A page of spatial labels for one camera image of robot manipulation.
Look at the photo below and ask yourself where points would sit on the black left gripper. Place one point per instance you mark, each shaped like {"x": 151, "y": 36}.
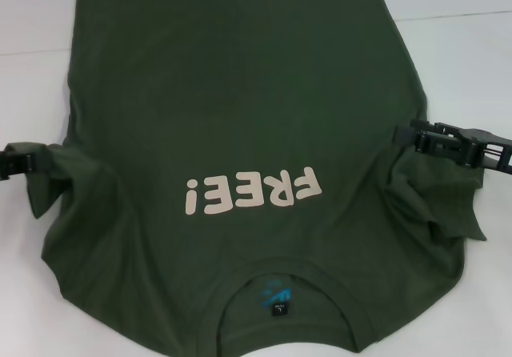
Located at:
{"x": 5, "y": 165}

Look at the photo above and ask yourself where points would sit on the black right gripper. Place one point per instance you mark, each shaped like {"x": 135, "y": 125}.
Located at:
{"x": 488, "y": 151}

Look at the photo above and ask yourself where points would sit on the dark green FREE! t-shirt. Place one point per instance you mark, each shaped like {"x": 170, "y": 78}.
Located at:
{"x": 240, "y": 93}

